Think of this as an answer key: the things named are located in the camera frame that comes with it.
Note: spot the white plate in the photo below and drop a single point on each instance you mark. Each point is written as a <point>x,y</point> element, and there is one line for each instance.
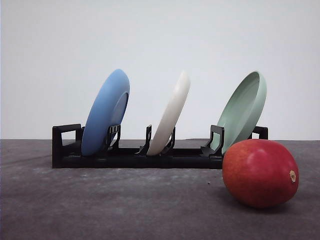
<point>170,115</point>

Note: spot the red pomegranate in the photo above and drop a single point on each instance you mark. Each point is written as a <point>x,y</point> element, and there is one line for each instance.
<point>260,173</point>

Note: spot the blue plate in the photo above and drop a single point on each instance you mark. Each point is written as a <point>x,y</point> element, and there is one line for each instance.
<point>107,112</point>

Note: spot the green plate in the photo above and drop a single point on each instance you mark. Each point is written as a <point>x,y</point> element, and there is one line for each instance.
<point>243,111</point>

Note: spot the black plastic dish rack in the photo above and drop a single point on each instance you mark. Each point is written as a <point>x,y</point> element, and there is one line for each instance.
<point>67,150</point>

